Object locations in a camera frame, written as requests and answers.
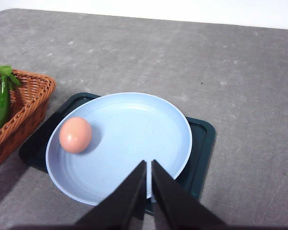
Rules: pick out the green toy pepper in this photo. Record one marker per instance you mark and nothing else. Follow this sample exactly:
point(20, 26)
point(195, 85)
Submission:
point(5, 101)

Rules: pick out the brown wicker basket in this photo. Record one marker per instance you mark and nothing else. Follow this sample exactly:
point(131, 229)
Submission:
point(27, 102)

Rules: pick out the green toy leafy vegetable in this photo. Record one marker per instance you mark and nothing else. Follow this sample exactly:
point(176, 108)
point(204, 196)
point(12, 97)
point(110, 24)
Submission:
point(7, 71)

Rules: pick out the brown egg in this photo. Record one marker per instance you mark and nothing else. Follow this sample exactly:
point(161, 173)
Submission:
point(75, 135)

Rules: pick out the dark green tray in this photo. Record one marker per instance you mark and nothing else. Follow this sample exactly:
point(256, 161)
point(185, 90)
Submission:
point(195, 177)

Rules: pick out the light blue plate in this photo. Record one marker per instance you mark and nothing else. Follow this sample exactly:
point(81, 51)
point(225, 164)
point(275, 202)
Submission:
point(128, 130)

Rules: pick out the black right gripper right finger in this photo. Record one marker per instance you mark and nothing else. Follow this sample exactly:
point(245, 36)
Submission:
point(175, 208)

